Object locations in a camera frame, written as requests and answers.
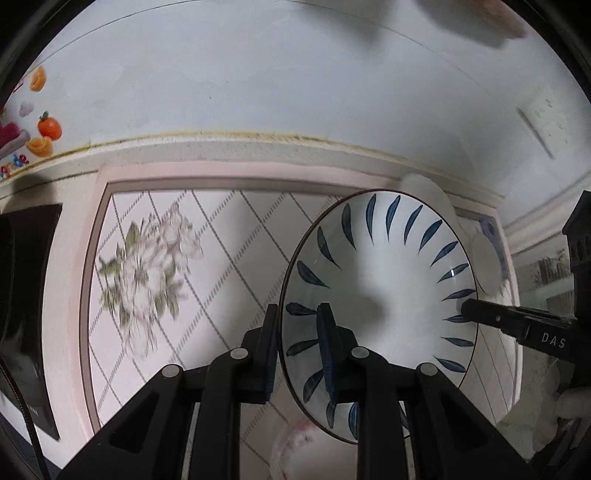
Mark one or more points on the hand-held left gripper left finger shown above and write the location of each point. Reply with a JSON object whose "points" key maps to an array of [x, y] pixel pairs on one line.
{"points": [[270, 360]]}

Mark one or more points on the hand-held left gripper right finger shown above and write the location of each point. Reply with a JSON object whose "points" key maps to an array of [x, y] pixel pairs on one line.
{"points": [[327, 350]]}

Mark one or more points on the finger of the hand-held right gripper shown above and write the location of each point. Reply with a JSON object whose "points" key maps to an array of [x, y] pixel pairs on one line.
{"points": [[508, 319]]}

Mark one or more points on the plain white plate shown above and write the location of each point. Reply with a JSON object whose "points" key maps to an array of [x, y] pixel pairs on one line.
{"points": [[487, 267]]}

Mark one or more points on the white plate blue leaf pattern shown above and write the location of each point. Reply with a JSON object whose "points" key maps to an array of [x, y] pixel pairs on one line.
{"points": [[392, 277]]}

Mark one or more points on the person's right hand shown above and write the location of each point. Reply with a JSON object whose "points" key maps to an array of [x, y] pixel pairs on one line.
{"points": [[572, 404]]}

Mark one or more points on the frosted glass door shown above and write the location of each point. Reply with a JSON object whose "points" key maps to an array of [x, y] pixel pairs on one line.
{"points": [[545, 281]]}

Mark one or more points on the dark blue flat case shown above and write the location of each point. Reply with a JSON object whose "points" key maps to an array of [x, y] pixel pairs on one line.
{"points": [[490, 230]]}

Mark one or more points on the black induction cooktop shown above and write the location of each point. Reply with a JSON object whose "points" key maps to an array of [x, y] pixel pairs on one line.
{"points": [[27, 300]]}

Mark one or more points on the white door frame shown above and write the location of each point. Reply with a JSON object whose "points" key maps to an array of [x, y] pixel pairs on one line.
{"points": [[540, 217]]}

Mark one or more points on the white wall socket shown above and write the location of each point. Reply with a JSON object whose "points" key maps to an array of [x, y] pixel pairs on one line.
{"points": [[554, 115]]}

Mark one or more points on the gold ingot wall sticker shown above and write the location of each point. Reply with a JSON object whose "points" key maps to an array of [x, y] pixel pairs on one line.
{"points": [[39, 145]]}

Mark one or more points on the persimmon wall sticker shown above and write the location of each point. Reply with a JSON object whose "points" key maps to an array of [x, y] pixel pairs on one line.
{"points": [[50, 127]]}

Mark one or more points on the pink numeral wall sticker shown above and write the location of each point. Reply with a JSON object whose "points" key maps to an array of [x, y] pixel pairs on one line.
{"points": [[11, 138]]}

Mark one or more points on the white cloud wall sticker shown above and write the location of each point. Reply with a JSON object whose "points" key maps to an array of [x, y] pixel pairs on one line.
{"points": [[26, 109]]}

